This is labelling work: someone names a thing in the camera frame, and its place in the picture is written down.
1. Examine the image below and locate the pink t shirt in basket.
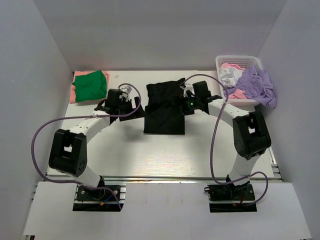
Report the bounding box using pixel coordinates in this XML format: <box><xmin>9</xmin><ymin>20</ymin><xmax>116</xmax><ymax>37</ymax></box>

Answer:
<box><xmin>219</xmin><ymin>63</ymin><xmax>247</xmax><ymax>100</ymax></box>

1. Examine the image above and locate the white plastic laundry basket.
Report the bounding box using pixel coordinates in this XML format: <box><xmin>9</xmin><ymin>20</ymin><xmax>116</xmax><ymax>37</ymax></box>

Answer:
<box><xmin>215</xmin><ymin>55</ymin><xmax>264</xmax><ymax>108</ymax></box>

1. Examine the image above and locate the folded green t shirt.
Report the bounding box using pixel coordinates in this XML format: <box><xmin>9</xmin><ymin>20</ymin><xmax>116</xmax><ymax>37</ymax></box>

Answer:
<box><xmin>72</xmin><ymin>70</ymin><xmax>108</xmax><ymax>103</ymax></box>

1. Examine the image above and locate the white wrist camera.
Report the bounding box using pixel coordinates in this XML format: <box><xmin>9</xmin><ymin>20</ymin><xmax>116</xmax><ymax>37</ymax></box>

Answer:
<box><xmin>119</xmin><ymin>85</ymin><xmax>132</xmax><ymax>95</ymax></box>
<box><xmin>179</xmin><ymin>82</ymin><xmax>194</xmax><ymax>98</ymax></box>

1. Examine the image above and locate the aluminium rail at table edge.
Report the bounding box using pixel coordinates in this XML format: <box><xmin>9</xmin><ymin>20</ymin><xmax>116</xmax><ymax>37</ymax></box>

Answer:
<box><xmin>45</xmin><ymin>149</ymin><xmax>284</xmax><ymax>182</ymax></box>

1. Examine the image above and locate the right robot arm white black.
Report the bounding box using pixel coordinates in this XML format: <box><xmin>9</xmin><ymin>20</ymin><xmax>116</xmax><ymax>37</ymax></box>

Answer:
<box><xmin>179</xmin><ymin>81</ymin><xmax>272</xmax><ymax>200</ymax></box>

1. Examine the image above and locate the purple t shirt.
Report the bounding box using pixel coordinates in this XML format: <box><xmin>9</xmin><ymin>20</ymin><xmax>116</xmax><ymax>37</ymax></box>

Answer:
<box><xmin>236</xmin><ymin>65</ymin><xmax>278</xmax><ymax>108</ymax></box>

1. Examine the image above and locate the white t shirt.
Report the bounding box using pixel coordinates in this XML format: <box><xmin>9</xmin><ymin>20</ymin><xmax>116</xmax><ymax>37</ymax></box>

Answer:
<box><xmin>219</xmin><ymin>67</ymin><xmax>244</xmax><ymax>88</ymax></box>

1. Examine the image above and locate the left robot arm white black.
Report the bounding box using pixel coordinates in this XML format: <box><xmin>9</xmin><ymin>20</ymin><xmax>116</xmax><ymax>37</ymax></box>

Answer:
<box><xmin>48</xmin><ymin>84</ymin><xmax>144</xmax><ymax>200</ymax></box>

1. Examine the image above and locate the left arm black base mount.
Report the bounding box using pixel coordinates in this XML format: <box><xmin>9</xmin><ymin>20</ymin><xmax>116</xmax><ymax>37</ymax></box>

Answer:
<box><xmin>75</xmin><ymin>184</ymin><xmax>126</xmax><ymax>203</ymax></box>

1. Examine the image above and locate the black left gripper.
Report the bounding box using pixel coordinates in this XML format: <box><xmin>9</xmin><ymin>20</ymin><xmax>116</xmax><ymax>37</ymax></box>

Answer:
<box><xmin>116</xmin><ymin>96</ymin><xmax>147</xmax><ymax>122</ymax></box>

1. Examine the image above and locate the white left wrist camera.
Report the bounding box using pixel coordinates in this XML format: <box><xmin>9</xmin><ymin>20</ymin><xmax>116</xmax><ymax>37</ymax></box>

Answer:
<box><xmin>119</xmin><ymin>85</ymin><xmax>132</xmax><ymax>95</ymax></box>

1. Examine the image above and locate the black t shirt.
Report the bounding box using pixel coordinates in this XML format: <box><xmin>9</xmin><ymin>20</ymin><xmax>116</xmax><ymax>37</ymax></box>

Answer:
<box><xmin>143</xmin><ymin>78</ymin><xmax>186</xmax><ymax>135</ymax></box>

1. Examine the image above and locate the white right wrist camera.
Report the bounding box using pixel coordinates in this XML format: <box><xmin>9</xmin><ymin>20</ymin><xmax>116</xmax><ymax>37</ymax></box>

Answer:
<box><xmin>179</xmin><ymin>82</ymin><xmax>194</xmax><ymax>98</ymax></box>

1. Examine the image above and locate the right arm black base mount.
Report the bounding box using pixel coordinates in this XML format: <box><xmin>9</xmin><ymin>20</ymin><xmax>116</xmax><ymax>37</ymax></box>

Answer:
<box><xmin>204</xmin><ymin>182</ymin><xmax>255</xmax><ymax>202</ymax></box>

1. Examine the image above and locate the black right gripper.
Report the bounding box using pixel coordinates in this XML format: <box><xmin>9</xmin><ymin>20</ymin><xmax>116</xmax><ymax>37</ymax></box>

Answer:
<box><xmin>168</xmin><ymin>94</ymin><xmax>201</xmax><ymax>118</ymax></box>

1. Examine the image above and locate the folded salmon pink t shirt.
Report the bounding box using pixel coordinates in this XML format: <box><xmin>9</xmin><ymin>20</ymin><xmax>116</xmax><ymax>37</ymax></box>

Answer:
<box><xmin>68</xmin><ymin>70</ymin><xmax>111</xmax><ymax>105</ymax></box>

